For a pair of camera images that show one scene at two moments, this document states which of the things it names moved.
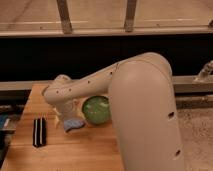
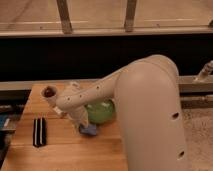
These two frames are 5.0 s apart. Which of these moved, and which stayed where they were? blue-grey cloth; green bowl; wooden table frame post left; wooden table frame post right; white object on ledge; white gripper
Moved: blue-grey cloth; white gripper
Stayed: wooden table frame post left; wooden table frame post right; white object on ledge; green bowl
